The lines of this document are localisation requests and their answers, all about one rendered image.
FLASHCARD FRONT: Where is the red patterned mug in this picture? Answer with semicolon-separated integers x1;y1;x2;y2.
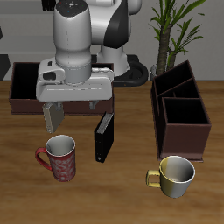
34;134;77;183

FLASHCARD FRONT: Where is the green pot plant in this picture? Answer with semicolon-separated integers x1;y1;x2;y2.
149;0;207;81

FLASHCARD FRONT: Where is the wide dark brown desk caddy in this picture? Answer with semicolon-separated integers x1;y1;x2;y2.
8;61;116;116

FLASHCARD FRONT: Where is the yellow mug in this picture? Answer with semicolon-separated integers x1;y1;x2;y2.
145;155;197;200

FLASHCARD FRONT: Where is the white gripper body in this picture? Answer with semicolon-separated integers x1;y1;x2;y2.
35;67;116;102

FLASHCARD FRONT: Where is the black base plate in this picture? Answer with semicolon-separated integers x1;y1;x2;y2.
90;53;150;88

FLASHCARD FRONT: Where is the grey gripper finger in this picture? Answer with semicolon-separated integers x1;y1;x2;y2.
88;100;101;110
46;101;64;113

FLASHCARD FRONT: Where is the tall dark brown desk caddy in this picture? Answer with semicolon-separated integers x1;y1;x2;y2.
150;59;213;163

